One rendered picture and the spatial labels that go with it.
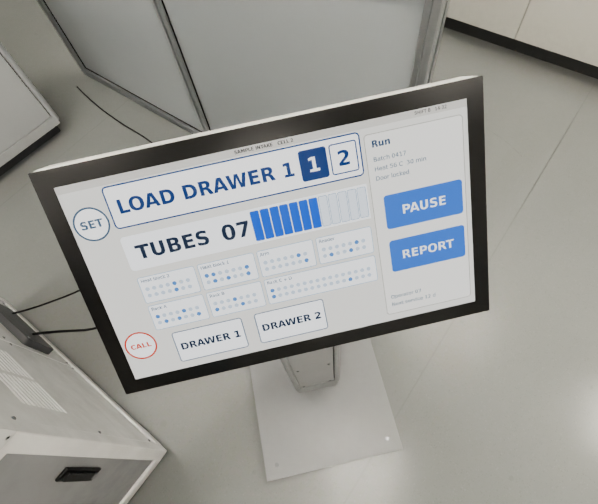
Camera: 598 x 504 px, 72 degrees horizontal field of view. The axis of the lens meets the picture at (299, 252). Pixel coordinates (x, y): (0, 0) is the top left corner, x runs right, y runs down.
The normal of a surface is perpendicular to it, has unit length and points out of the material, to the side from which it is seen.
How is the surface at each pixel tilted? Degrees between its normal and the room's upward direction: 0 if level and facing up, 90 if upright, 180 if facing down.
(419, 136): 50
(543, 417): 0
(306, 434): 3
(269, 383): 5
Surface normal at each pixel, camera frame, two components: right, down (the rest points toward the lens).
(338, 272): 0.11, 0.36
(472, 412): -0.07, -0.47
